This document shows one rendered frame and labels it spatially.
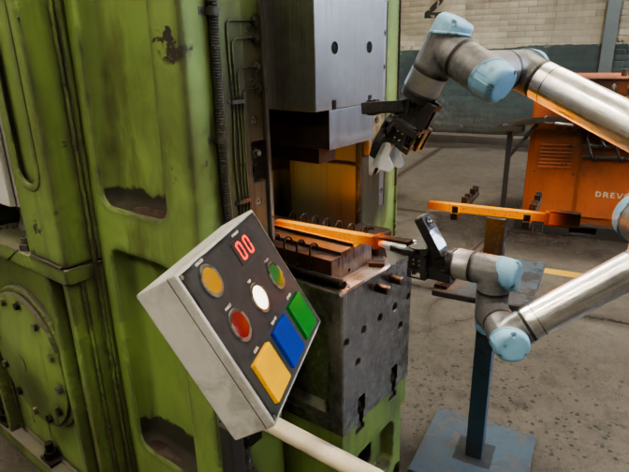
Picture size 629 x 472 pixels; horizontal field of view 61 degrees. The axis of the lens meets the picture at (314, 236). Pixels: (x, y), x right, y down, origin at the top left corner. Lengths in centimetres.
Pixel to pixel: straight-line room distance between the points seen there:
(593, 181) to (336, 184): 330
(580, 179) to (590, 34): 421
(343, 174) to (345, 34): 54
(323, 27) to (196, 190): 46
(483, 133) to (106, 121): 784
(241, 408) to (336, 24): 87
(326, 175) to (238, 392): 107
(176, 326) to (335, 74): 74
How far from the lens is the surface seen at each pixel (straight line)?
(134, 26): 138
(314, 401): 163
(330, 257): 141
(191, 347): 84
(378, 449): 198
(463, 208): 171
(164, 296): 81
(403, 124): 113
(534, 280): 191
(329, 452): 130
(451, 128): 905
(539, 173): 481
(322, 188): 180
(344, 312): 139
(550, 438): 248
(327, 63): 128
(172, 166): 123
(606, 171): 479
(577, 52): 874
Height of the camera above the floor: 150
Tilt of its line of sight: 19 degrees down
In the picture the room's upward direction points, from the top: 1 degrees counter-clockwise
